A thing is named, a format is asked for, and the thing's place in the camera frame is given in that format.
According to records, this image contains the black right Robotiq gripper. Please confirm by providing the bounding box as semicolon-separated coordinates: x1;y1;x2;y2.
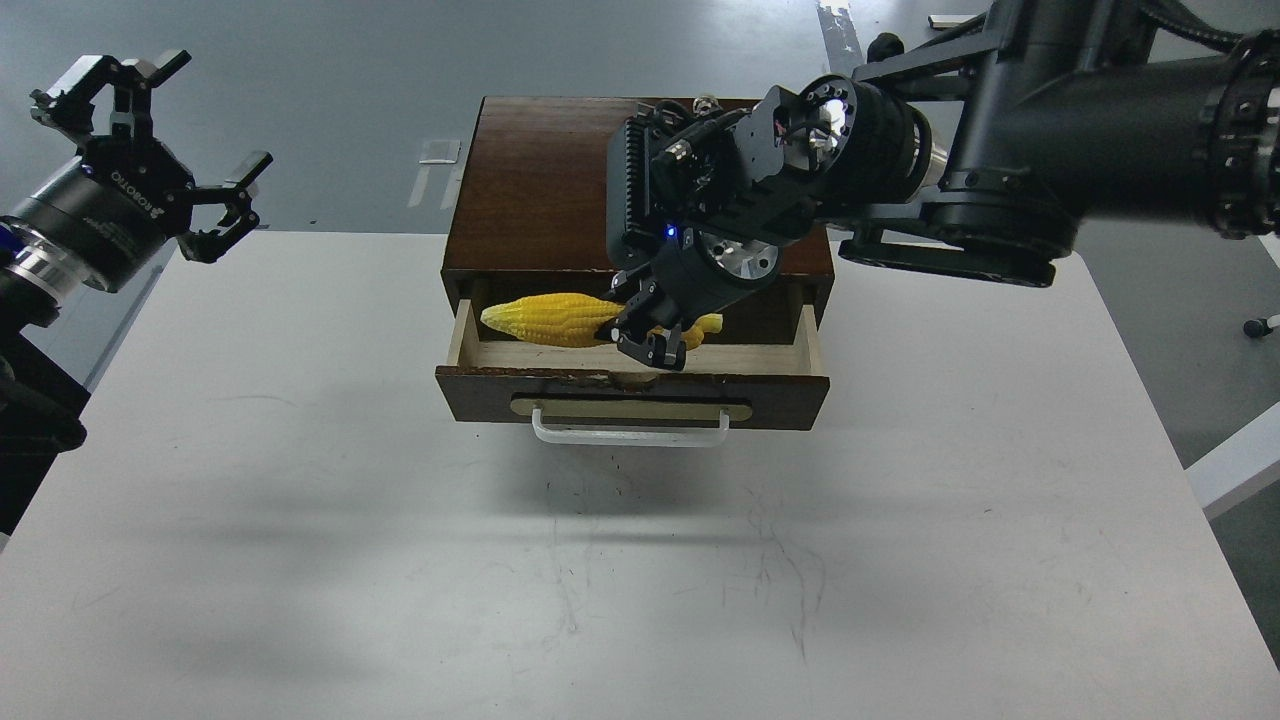
12;49;274;293

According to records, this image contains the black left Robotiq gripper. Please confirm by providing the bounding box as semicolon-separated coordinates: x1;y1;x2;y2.
605;225;782;372

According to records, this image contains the wooden drawer with white handle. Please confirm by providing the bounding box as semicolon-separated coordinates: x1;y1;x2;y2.
435;299;829;430

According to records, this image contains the yellow plastic corn cob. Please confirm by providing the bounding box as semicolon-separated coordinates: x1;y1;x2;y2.
480;292;724;351

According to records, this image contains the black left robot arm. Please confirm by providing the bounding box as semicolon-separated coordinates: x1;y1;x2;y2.
3;242;177;537

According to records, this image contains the dark wooden drawer cabinet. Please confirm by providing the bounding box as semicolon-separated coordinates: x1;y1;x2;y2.
442;95;835;364

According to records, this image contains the white table leg base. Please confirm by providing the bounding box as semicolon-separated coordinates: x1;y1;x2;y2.
927;13;982;31

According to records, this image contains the white caster leg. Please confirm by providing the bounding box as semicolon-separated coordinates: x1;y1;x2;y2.
1242;313;1280;340

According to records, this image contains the black wrist camera on right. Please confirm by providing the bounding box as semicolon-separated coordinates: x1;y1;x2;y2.
605;97;813;272

